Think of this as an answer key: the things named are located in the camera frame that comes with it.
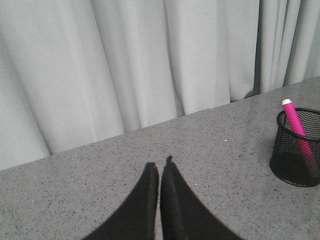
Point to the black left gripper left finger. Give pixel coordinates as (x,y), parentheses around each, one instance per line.
(135,218)

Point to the black mesh pen cup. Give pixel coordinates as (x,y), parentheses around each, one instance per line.
(296,158)

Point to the pink marker pen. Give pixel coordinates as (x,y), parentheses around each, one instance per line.
(297,128)

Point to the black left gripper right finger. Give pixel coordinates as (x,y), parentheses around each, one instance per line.
(183,216)

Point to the grey curtain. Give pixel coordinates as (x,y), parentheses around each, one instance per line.
(74,72)

